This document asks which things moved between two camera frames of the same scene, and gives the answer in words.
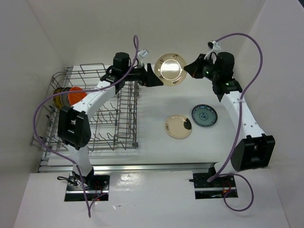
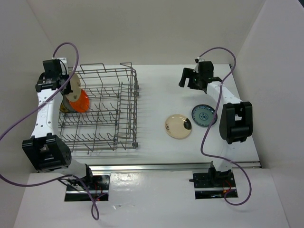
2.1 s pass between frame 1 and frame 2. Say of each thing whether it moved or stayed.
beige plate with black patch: stayed
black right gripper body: moved
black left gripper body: moved
